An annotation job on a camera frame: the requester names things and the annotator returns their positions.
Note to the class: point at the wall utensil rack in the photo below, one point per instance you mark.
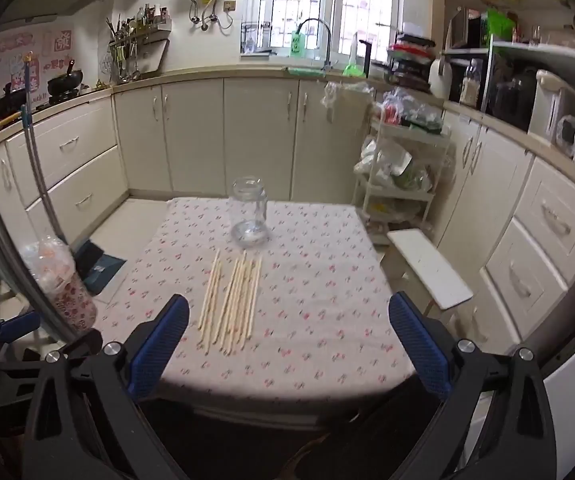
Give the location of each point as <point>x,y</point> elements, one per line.
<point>137,40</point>

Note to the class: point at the white electric water boiler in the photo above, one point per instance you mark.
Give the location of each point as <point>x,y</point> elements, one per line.
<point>550,105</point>

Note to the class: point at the chrome kitchen faucet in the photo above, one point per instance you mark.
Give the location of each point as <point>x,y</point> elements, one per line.
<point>328,45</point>

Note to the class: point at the cream cabinet with doors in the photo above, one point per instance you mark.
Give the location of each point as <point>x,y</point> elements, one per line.
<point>247,135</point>

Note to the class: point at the black countertop appliance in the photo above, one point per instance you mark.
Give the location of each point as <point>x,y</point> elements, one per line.
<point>512,100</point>

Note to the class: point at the black wok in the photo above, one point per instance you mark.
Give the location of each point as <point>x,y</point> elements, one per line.
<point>65,82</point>

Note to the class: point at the cream hanging bin with bag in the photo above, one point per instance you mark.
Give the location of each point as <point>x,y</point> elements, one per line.
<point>347,97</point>

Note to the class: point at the green plastic item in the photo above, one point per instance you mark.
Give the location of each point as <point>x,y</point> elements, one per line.
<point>354,67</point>

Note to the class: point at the clear glass jar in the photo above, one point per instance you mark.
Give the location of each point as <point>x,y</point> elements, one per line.
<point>248,210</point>

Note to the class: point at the white trolley cart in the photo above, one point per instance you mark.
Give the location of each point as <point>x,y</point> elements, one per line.
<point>392,191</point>

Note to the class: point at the silver microwave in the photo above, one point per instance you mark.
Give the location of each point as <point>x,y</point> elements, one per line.
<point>465,30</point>

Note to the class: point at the white counter shelf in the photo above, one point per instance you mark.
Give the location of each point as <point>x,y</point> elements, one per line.
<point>532,50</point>

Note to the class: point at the green plastic bag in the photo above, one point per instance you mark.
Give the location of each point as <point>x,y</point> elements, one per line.
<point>500,25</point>

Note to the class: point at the plastic bag of produce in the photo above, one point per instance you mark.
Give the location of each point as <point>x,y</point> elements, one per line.
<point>407,110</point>

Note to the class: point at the black frying pan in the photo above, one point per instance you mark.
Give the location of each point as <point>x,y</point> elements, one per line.
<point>5,105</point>

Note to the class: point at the cherry print tablecloth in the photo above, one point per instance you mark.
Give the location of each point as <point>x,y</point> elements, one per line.
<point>317,285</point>

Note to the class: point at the water heater pipes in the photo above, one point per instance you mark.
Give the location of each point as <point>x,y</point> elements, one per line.
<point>210,12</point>

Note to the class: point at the beige wall socket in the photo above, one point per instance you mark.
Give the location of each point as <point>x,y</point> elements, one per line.
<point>230,6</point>

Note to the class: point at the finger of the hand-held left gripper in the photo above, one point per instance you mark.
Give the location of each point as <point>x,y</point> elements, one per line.
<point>17,325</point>
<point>12,371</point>

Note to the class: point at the cream cabinet doors and drawers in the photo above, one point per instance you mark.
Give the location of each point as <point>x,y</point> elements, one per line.
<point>542,220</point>

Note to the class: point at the dark blue dustpan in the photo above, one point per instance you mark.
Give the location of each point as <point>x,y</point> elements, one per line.
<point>100,270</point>

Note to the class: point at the silver and blue pole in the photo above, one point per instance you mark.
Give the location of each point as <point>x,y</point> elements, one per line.
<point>42,180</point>

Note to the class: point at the white plastic bag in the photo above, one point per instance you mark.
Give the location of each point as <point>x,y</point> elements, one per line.
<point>380,160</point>

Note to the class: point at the green dishcloth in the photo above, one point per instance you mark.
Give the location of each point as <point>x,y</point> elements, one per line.
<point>305,71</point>

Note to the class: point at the white wooden stool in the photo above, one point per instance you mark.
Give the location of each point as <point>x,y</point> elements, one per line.
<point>427,265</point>

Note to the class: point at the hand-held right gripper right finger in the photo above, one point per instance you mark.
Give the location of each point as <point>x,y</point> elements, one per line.
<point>417,345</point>

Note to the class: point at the bag of green vegetables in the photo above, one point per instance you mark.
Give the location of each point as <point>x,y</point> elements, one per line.
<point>412,177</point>

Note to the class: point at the bunch of wooden chopsticks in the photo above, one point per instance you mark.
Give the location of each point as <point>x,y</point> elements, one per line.
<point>241,290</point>

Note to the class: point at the clear bag of bottles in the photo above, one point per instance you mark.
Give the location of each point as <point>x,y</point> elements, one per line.
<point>62,280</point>

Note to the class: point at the dish rack with plates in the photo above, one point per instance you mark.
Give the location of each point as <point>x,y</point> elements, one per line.
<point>410,60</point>

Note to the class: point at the clear plastic bottle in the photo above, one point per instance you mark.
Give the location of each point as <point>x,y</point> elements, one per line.
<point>470,85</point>

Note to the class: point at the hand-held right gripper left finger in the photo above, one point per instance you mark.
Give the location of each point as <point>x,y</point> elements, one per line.
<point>160,345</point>

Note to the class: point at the pink printed wall sticker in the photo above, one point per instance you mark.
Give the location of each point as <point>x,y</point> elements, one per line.
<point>12,60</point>

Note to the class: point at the white jug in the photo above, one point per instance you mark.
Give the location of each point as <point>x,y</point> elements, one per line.
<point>440,77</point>

